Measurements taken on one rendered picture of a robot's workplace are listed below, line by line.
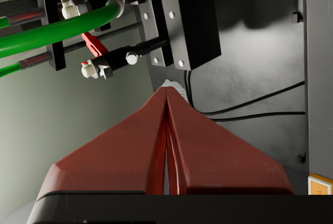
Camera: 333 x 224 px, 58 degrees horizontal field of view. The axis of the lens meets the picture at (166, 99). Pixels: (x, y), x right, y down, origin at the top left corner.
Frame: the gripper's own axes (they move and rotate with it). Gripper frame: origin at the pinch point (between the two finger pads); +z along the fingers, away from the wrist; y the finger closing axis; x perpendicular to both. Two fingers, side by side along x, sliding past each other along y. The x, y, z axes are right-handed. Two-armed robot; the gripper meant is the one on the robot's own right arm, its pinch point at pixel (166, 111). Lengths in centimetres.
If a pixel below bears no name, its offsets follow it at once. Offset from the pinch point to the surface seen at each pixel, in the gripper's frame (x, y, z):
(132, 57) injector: 12.2, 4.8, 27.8
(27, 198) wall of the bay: 50, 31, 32
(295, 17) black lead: 9.3, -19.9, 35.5
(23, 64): 18.8, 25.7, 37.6
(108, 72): 12.3, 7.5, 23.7
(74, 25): 1.1, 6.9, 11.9
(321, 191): 26.6, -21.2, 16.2
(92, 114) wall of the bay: 39, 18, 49
